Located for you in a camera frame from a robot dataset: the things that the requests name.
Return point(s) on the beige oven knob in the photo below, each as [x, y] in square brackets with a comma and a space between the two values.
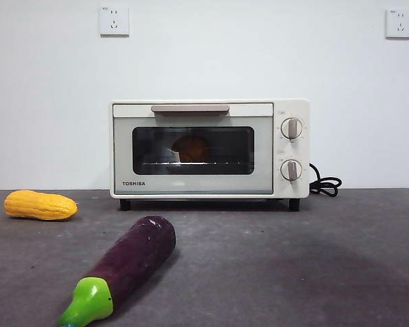
[292, 128]
[291, 170]

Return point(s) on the white toaster oven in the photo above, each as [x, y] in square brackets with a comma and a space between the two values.
[293, 105]

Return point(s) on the purple eggplant with green stem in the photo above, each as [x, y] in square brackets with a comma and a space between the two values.
[136, 255]

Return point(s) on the yellow corn cob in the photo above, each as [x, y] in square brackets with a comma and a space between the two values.
[41, 205]

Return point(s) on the white wall socket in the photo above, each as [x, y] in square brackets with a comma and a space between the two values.
[399, 23]
[114, 20]

